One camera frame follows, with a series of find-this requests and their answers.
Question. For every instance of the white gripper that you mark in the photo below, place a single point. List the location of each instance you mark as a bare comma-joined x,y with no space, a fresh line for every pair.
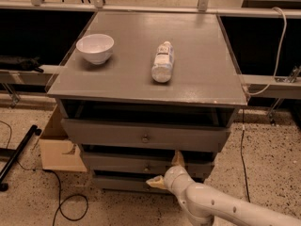
171,175

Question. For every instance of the grey drawer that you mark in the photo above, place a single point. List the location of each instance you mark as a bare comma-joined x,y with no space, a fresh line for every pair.
126,184
143,135
126,163

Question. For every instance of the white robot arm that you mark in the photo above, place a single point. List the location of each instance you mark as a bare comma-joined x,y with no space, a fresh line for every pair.
202,203

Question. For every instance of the grey bottom drawer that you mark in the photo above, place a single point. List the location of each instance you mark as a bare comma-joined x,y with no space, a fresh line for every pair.
126,184

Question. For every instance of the grey top drawer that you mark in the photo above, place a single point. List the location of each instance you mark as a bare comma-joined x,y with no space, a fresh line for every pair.
143,135

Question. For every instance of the grey drawer cabinet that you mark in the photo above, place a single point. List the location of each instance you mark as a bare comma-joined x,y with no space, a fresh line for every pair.
204,90

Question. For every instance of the clear plastic bottle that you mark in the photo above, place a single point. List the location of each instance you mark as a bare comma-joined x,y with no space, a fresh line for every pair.
161,70

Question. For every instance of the cardboard box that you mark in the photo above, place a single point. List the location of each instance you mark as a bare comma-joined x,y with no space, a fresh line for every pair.
56,150

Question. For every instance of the black stand leg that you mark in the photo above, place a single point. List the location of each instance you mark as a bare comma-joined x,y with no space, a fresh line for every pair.
10,156

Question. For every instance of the white bowl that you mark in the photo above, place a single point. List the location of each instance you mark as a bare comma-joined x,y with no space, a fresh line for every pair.
95,48

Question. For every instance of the black cloth bundle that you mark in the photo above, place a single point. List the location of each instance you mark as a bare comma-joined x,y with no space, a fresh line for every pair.
19,63

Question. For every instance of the metal rail bracket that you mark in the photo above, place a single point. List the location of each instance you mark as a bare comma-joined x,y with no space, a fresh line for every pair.
277,103

